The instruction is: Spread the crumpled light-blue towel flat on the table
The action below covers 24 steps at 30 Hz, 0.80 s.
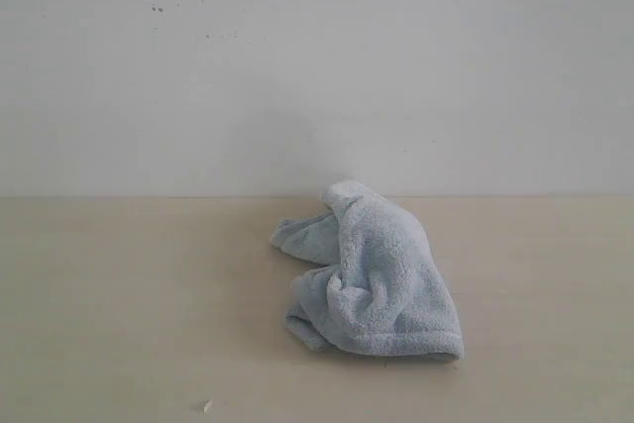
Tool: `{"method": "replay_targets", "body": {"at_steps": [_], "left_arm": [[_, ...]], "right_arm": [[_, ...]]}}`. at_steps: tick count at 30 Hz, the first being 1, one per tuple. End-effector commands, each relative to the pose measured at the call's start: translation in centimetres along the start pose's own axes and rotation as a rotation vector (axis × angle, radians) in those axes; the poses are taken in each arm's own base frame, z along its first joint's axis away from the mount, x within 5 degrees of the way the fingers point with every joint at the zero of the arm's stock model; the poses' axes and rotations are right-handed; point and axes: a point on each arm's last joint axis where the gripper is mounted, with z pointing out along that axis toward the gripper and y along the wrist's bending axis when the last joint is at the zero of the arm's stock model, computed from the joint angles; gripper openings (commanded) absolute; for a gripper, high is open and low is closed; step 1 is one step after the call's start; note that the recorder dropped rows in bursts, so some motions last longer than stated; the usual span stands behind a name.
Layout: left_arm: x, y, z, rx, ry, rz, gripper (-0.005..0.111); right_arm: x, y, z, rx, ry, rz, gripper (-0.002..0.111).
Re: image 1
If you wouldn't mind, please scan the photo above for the light blue terry towel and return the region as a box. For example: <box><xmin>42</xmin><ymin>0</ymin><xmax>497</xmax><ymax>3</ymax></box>
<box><xmin>270</xmin><ymin>180</ymin><xmax>465</xmax><ymax>361</ymax></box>

